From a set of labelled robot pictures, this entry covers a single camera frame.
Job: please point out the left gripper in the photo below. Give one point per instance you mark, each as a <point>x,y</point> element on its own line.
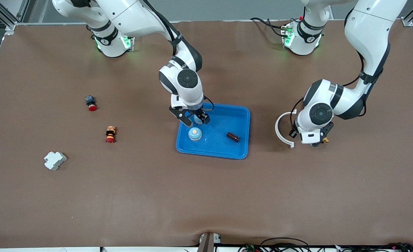
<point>295,129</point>

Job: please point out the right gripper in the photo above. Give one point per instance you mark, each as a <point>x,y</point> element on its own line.
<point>199,113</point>

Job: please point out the long dark cylindrical capacitor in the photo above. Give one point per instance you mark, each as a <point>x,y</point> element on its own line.
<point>233,137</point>

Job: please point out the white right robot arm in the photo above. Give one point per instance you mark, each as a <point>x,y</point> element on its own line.
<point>129,14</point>

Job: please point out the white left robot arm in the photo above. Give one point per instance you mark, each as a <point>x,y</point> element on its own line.
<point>367,31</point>

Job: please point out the blue plastic tray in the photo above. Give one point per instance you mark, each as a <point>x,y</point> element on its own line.
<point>220,147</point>

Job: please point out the red yellow emergency button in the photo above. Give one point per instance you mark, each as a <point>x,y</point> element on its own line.
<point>110,134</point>

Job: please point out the black red push button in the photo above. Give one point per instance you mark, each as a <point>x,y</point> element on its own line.
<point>92,107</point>

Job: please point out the brown table cover sheet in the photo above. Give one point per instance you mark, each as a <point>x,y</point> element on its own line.
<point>122,196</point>

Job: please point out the white plastic terminal block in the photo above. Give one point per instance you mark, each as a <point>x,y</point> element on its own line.
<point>54,161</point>

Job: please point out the white semicircular bracket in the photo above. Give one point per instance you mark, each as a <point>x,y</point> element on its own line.
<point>276,128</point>

